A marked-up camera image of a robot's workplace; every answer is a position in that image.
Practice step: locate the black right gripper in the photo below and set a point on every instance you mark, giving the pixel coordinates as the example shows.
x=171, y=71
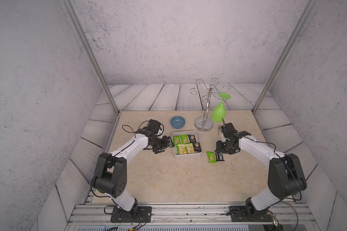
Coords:
x=219, y=148

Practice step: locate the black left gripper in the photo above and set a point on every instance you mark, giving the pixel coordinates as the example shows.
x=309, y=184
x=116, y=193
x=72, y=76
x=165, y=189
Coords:
x=166, y=143

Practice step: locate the black cookie packet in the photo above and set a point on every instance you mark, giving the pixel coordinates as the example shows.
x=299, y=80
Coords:
x=192, y=138
x=219, y=157
x=196, y=147

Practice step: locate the green cookie packet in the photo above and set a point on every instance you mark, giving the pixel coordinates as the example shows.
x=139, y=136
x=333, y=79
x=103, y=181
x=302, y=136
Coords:
x=211, y=157
x=177, y=140

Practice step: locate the white plastic storage box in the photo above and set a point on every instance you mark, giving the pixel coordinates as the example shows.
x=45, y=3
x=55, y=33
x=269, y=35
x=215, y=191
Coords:
x=187, y=156

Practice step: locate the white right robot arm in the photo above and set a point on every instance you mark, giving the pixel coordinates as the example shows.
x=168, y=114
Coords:
x=285, y=173

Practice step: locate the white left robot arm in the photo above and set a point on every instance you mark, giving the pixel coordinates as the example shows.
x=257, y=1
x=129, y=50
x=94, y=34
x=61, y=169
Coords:
x=110, y=175

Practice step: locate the green cookie packet in box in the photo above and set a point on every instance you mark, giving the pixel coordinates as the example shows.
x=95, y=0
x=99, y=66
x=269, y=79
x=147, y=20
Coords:
x=177, y=140

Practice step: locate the black cookie packet in box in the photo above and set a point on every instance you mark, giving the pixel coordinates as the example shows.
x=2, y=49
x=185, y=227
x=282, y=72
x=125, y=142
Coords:
x=192, y=138

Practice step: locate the silver fork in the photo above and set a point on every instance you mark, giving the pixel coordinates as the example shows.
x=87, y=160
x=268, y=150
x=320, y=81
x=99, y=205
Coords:
x=219, y=133

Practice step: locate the yellow-green cookie packet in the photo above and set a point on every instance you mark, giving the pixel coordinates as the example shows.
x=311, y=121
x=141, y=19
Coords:
x=182, y=149

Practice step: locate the blue ceramic bowl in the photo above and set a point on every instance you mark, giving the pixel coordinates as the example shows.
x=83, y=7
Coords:
x=177, y=122

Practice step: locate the pale yellow cookie packet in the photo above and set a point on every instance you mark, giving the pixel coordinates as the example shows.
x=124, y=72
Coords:
x=190, y=148

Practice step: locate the green plastic wine glass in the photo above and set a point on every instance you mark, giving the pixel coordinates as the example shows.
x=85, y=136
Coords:
x=219, y=111

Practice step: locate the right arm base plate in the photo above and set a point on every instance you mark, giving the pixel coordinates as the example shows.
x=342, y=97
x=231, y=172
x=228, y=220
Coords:
x=248, y=214

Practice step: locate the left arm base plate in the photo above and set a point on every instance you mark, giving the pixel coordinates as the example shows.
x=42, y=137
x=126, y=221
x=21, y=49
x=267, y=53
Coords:
x=136, y=215

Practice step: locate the aluminium frame rail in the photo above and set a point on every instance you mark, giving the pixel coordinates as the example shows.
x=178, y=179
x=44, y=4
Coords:
x=193, y=217

